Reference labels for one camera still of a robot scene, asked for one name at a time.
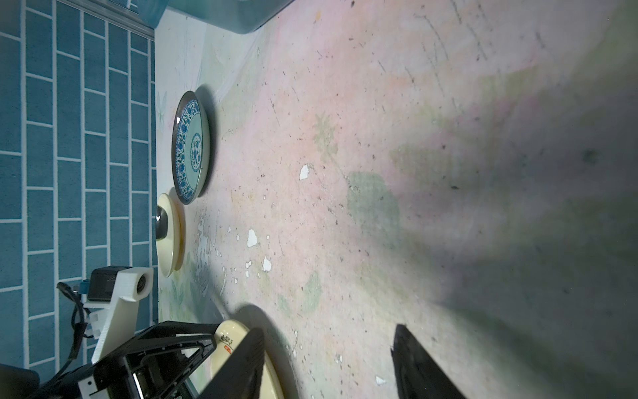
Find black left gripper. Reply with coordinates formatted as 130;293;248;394
29;321;219;398

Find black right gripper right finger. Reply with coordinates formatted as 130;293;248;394
390;324;465;399

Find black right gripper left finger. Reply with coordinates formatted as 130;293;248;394
199;329;265;399

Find yellow plate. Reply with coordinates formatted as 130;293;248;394
209;319;284;398

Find teal patterned small plate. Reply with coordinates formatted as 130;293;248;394
171;91;211;205

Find teal plastic bin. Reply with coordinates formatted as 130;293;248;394
137;0;292;34

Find cream plate dark spot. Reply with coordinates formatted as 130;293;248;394
155;188;185;278

